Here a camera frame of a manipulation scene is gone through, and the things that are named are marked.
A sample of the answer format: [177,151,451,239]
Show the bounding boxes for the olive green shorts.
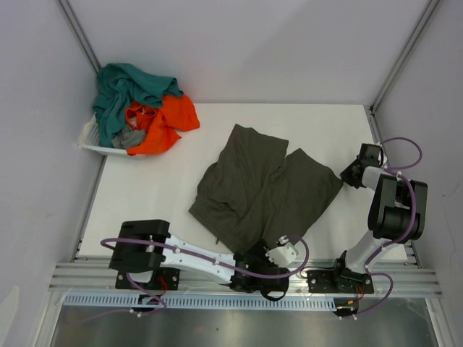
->
[189,124,343,253]

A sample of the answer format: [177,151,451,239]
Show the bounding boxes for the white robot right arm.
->
[330,143,428,292]

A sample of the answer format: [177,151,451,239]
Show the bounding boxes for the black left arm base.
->
[129,267,180,291]

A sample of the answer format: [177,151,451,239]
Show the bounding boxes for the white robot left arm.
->
[109,220,298,301]

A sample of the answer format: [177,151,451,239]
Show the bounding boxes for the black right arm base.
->
[300,268,374,294]

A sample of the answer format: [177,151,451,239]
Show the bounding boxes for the orange shorts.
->
[125,95,200,156]

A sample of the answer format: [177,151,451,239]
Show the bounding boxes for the grey shorts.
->
[111,125,146,150]

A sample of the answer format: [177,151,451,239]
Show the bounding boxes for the teal shorts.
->
[93,63,184,147]

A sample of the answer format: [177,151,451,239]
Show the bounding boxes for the white plastic laundry basket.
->
[77,114,128,157]

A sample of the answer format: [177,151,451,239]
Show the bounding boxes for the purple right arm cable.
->
[339,137,424,321]

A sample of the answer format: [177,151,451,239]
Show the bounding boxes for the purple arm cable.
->
[77,234,310,322]
[339,137,424,321]

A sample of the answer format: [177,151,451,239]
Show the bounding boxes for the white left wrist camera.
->
[265,236,299,267]

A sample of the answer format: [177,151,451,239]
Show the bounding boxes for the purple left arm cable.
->
[77,234,310,322]

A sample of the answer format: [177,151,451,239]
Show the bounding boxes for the white slotted cable duct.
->
[63,292,341,312]

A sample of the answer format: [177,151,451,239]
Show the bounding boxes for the aluminium mounting rail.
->
[48,261,442,299]

